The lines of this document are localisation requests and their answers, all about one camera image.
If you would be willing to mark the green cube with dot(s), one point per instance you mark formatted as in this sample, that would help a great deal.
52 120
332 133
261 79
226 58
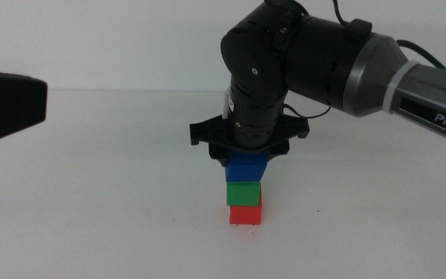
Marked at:
242 194

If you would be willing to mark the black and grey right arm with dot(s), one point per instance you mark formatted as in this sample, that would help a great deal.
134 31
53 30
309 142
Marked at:
323 58

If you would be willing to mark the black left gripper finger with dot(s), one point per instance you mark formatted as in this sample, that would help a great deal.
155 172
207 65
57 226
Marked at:
6 104

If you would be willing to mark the red cube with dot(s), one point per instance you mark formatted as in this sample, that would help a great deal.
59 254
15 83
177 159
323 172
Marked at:
245 216

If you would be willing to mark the blue cube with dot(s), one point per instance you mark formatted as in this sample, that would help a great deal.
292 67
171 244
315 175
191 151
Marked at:
246 168

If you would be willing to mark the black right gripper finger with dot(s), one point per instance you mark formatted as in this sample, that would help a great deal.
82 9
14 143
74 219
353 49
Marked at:
218 156
278 152

